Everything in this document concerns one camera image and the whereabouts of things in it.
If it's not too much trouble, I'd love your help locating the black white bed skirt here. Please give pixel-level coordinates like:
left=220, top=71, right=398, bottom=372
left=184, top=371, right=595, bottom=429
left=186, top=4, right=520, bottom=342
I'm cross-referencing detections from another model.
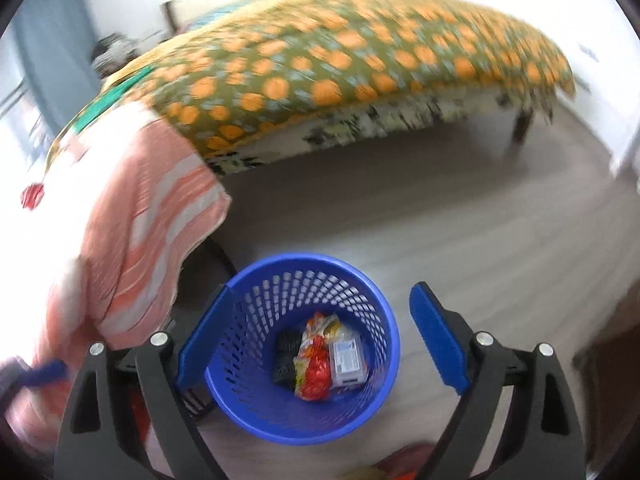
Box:
left=207, top=92, right=556, bottom=176

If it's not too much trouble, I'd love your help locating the black metal table frame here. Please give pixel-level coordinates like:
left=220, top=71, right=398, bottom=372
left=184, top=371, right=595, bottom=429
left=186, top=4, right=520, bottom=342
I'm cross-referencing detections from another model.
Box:
left=172, top=237, right=238, bottom=418

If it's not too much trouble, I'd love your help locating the striped orange tablecloth table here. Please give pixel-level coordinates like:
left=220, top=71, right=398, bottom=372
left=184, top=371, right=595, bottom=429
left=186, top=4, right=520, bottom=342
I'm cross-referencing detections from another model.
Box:
left=0, top=102, right=233, bottom=461

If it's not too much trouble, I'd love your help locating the green folded cloth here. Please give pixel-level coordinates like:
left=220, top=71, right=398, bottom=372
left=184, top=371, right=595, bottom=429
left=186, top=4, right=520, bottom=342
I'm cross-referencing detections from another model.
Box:
left=70, top=67, right=153, bottom=133

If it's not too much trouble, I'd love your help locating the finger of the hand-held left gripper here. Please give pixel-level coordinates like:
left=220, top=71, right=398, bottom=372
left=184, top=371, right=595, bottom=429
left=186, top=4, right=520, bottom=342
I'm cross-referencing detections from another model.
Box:
left=0, top=357, right=69, bottom=392

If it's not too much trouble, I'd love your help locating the pile of clothes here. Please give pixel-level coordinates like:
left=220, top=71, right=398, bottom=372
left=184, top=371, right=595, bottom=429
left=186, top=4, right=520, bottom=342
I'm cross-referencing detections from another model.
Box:
left=91, top=34, right=138, bottom=72

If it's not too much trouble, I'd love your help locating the blue grey curtain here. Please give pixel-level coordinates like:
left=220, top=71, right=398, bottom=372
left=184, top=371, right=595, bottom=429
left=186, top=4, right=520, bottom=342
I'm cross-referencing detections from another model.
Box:
left=10, top=0, right=101, bottom=121

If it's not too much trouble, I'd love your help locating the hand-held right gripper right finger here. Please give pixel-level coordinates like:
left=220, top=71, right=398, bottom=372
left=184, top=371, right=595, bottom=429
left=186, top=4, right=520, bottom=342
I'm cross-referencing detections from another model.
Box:
left=409, top=282, right=586, bottom=480

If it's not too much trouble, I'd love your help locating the clear plastic bottle red label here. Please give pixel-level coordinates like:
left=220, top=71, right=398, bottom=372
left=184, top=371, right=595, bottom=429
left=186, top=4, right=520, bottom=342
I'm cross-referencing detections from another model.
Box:
left=294, top=312, right=351, bottom=402

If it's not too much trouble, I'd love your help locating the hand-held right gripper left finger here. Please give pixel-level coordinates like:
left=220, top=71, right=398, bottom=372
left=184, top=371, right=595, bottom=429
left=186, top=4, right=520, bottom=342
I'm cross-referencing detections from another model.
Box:
left=52, top=284, right=236, bottom=480

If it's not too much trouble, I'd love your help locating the red crushed can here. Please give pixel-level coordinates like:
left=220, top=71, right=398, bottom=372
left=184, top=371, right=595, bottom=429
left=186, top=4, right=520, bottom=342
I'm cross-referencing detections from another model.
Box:
left=20, top=184, right=47, bottom=209

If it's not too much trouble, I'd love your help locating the white green carton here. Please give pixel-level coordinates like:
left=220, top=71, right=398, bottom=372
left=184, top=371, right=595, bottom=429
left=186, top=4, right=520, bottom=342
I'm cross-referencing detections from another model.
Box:
left=329, top=337, right=370, bottom=388

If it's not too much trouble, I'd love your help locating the blue plastic mesh basket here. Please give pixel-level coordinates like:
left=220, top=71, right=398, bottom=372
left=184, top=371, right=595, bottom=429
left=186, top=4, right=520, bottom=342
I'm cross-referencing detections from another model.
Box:
left=204, top=254, right=402, bottom=446

